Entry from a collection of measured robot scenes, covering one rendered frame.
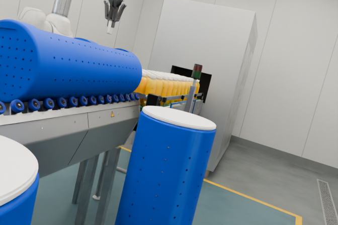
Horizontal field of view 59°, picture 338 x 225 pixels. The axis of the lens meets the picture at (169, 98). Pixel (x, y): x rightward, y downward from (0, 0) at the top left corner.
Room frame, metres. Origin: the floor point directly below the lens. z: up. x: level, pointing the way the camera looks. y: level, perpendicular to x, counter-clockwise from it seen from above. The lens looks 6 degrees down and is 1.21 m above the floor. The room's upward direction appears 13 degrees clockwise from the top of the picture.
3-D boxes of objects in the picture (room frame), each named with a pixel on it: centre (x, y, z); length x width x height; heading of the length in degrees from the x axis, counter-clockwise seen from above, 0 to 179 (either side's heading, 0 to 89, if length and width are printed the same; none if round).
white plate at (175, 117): (1.08, -0.05, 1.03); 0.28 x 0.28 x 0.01
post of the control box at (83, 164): (2.19, 0.52, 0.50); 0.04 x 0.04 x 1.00; 74
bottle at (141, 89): (2.01, 0.21, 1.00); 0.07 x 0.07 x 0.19
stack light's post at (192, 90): (2.18, -0.15, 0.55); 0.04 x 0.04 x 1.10; 74
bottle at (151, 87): (1.99, 0.13, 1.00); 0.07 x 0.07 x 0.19
